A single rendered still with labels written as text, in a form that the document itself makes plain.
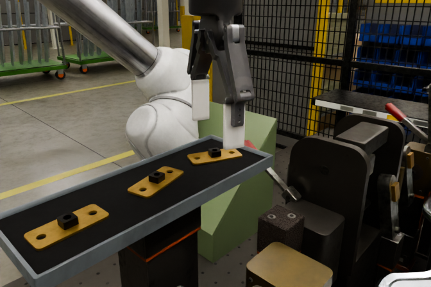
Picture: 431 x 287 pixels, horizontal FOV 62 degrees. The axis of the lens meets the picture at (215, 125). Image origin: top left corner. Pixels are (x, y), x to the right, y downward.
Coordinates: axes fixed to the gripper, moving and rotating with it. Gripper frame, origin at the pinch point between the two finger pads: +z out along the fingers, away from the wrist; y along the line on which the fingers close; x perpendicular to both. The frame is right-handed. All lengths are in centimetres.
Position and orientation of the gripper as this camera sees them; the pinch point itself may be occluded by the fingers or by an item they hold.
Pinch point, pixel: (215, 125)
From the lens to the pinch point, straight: 55.6
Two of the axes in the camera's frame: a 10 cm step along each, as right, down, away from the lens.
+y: 3.8, 3.1, -8.7
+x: 9.3, -1.2, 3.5
